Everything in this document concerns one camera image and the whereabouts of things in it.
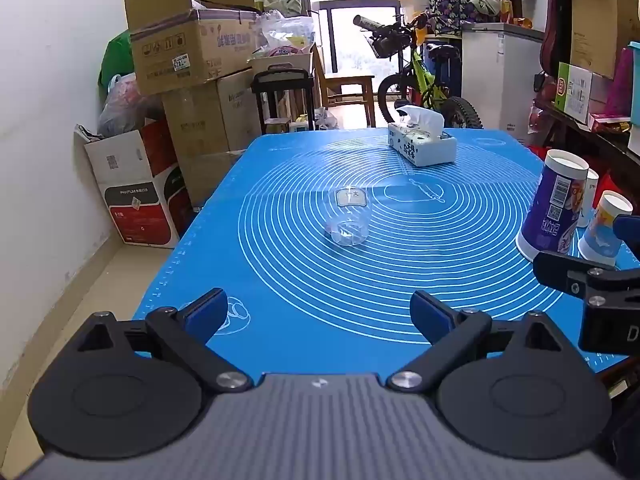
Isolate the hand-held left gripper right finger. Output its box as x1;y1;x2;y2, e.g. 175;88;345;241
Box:
387;290;571;392

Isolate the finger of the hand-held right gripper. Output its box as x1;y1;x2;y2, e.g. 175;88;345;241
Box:
614;213;640;250
532;250;640;309

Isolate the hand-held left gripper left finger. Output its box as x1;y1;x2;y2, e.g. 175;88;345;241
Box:
76;288;252;394

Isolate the clear plastic cup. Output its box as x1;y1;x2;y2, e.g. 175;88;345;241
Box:
324;187;371;249

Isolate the small blue paper cup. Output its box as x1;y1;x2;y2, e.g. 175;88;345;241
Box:
577;190;634;267

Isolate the small white paper cup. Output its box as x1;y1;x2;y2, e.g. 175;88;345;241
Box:
575;167;600;229

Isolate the tall purple paper cup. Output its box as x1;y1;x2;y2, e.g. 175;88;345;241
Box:
515;149;590;264

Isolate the dark wooden side table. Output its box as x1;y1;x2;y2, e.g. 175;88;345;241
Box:
532;99;640;196

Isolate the blue silicone baking mat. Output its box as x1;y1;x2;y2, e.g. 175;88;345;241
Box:
131;128;632;373

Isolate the red and white carton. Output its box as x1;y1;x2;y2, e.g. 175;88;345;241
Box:
74;118;195;250

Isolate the low brown cardboard box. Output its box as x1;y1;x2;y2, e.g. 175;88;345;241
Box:
182;149;247;209

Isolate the green and white box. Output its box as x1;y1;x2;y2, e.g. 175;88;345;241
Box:
555;62;594;117

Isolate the white tissue box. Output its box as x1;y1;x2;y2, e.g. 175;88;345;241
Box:
387;106;458;167

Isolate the large brown cardboard box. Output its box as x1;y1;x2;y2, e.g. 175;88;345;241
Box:
162;67;262;160

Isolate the white chest freezer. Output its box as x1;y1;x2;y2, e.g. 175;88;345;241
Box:
460;22;546;144

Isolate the tall flat cardboard box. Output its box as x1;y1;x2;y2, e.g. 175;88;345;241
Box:
570;0;640;80

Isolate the translucent plastic bag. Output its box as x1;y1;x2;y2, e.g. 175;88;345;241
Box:
97;73;166;139

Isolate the green and black bicycle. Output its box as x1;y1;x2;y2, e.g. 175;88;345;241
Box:
352;12;484;131

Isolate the black utility cart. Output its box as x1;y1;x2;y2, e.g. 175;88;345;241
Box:
251;67;316;136

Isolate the wooden chair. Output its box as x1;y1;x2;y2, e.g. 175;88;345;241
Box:
310;42;377;129

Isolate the open cardboard box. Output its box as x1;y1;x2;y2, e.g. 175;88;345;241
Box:
123;0;262;96

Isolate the green bag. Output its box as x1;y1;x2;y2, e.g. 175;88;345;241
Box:
98;29;136;92

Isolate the clear crumpled plastic bag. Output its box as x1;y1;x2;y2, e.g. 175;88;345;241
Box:
256;9;316;59

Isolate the white plastic container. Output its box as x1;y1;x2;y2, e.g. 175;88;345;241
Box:
399;0;431;26

